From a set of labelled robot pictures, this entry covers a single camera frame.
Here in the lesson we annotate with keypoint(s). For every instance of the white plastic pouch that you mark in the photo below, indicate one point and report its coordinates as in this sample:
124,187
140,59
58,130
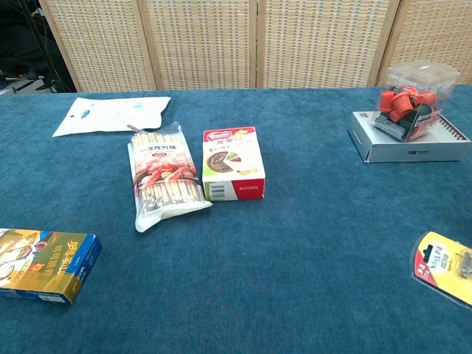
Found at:
110,114

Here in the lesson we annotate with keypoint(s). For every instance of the red white snack box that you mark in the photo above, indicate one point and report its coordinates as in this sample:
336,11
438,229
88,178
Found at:
230,158

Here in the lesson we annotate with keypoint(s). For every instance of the black tripod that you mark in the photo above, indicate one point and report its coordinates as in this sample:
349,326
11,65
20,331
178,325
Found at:
42,40

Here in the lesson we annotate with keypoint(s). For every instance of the silver earbuds box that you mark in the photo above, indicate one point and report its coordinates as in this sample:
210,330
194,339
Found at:
383,147

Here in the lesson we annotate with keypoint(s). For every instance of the yellow blue carton box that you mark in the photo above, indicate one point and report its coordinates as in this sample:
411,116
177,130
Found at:
44,265

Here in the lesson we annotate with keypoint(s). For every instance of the clear snack stick packet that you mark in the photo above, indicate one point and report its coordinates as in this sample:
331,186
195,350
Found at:
164,173

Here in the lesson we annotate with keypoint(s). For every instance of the blue felt table cover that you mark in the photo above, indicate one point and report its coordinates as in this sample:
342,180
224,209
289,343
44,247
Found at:
295,239

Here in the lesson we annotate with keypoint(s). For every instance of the yellow razor blister pack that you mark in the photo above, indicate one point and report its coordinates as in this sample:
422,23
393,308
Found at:
442,269

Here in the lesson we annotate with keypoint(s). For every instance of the transparent box of red capsules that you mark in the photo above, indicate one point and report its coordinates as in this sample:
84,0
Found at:
405,107

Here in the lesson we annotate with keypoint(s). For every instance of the wicker folding screen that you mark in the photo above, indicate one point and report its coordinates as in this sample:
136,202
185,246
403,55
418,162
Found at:
206,40

